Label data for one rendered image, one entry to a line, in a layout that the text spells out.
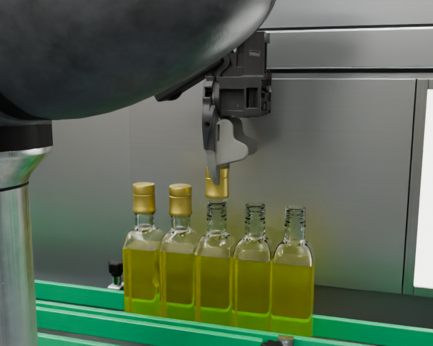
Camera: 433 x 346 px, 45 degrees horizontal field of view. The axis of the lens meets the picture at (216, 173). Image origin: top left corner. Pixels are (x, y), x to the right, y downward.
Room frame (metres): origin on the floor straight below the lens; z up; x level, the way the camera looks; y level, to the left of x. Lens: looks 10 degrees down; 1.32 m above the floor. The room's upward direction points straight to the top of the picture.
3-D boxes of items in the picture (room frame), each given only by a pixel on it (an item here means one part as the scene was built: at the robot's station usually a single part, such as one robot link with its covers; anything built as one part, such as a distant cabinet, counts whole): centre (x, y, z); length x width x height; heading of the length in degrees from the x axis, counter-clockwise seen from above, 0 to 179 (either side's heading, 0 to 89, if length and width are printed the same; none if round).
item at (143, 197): (0.78, 0.11, 1.14); 0.04 x 0.04 x 0.04
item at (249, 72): (0.74, -0.03, 1.32); 0.09 x 0.08 x 0.12; 73
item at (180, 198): (0.77, 0.05, 1.14); 0.04 x 0.04 x 0.04
